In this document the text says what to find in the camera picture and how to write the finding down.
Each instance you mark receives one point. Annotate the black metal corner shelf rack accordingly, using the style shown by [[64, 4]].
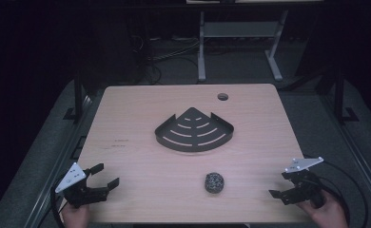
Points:
[[193, 134]]

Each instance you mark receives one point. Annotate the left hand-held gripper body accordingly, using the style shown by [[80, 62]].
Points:
[[79, 193]]

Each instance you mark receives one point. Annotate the person's right hand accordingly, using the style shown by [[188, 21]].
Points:
[[331, 215]]

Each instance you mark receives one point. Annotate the aluminium frame rail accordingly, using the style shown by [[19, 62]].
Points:
[[52, 177], [361, 167]]

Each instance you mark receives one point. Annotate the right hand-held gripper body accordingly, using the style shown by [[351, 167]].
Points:
[[305, 186]]

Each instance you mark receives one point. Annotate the person's left hand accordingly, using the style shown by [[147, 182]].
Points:
[[76, 217]]

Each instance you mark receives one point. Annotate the white metal stand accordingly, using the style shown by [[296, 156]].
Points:
[[237, 30]]

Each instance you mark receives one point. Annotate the black frame post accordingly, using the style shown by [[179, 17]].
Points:
[[339, 95], [78, 98]]

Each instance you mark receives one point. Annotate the steel wool scouring ball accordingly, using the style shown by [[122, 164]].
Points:
[[214, 182]]

